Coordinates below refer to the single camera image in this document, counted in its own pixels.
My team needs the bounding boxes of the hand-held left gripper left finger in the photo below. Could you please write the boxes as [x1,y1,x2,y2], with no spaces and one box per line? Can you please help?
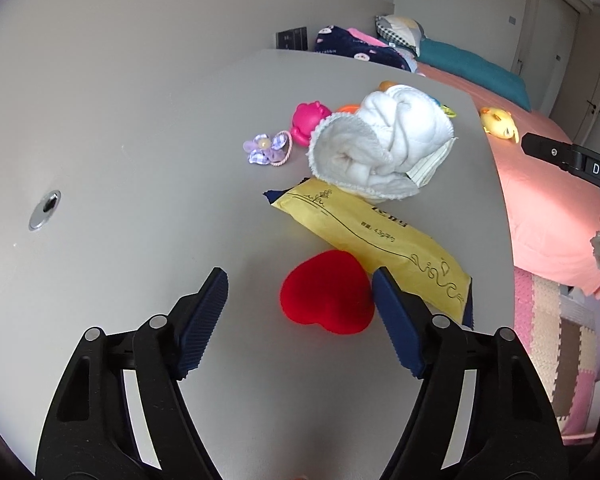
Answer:
[39,266,230,480]

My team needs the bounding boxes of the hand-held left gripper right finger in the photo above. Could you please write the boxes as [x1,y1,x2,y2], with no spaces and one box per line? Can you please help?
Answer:
[371,266,568,480]

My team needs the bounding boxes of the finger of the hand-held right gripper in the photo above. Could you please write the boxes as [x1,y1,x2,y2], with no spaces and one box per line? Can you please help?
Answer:
[521,132,581,173]

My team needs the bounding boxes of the red heart plush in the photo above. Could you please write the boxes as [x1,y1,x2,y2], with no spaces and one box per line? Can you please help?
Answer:
[280,250,376,336]

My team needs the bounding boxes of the yellow snack packet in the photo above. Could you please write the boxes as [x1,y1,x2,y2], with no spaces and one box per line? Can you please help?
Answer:
[262,176,475,332]

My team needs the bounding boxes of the white cloth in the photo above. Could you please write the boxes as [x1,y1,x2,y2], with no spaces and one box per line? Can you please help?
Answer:
[307,84,456,201]

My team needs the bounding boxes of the purple checked flower hair tie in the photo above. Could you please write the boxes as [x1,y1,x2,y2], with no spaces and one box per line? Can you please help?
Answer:
[242,130,293,167]

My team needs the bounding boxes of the pink toy figure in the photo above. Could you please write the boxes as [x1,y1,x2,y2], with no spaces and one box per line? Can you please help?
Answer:
[290,101,333,148]

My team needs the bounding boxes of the bed with pink sheet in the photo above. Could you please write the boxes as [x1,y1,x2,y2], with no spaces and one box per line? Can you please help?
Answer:
[415,57,600,301]

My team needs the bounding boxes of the yellow plush chick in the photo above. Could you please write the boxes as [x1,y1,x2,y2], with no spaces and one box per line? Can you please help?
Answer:
[480,106,520,142]

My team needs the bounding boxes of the teal pillow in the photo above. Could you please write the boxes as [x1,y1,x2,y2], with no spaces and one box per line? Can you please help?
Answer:
[417,39,532,112]

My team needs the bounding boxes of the pastel foam puzzle mat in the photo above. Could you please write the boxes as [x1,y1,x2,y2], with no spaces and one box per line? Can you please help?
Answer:
[512,266,600,436]

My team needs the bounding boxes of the checked patchwork pillow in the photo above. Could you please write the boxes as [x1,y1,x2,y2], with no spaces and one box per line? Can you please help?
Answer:
[375,14,426,53]

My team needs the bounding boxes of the metal desk grommet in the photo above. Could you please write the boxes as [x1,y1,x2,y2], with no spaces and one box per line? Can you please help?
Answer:
[28,190,62,231]

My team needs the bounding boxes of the pink fluffy blanket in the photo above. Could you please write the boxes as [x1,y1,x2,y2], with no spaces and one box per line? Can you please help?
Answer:
[347,27,388,47]

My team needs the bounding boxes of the navy printed blanket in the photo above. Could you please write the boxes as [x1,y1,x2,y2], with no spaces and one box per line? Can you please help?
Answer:
[314,25,413,72]

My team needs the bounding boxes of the white door with black handle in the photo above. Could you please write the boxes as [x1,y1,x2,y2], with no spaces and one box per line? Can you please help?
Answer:
[552,5,600,151]

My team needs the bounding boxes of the dark wall socket panel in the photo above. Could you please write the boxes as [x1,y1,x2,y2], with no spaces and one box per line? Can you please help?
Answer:
[276,26,308,51]

